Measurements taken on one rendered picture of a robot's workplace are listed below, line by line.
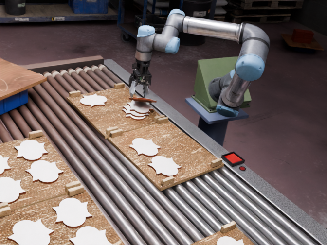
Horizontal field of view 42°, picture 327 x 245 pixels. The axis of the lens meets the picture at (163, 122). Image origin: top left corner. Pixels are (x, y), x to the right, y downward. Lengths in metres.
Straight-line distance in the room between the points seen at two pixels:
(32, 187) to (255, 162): 2.37
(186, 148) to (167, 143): 0.09
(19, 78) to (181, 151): 0.89
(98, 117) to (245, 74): 0.74
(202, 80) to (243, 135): 1.65
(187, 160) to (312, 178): 1.99
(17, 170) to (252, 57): 1.05
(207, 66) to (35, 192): 1.26
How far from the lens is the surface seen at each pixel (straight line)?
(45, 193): 1.65
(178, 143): 1.97
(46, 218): 1.55
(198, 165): 1.86
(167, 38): 1.95
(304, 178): 3.69
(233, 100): 2.14
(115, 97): 2.30
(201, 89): 2.46
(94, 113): 2.13
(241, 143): 3.89
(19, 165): 1.80
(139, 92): 2.43
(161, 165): 1.80
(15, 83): 2.19
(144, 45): 1.97
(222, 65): 2.52
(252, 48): 1.86
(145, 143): 1.92
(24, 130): 2.05
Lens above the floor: 2.00
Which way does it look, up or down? 30 degrees down
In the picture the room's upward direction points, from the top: 8 degrees clockwise
